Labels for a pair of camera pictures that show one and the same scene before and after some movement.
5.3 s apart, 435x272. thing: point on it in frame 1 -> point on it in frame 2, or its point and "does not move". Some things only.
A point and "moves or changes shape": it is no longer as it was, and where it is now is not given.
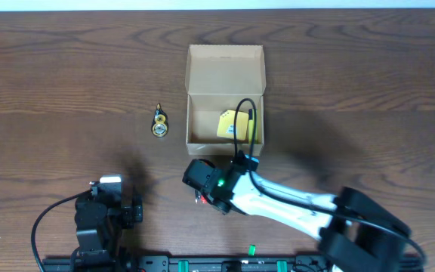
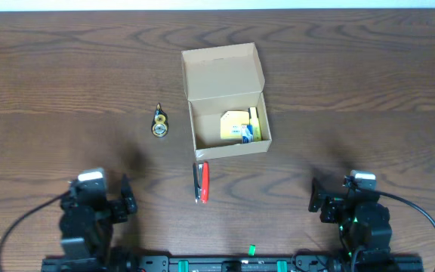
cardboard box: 217,77 moves or changes shape
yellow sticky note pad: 226,124 moves or changes shape
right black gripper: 209,199 -> 334,201
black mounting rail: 193,264 does not move
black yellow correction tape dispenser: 159,128 does not move
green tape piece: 251,249 does not move
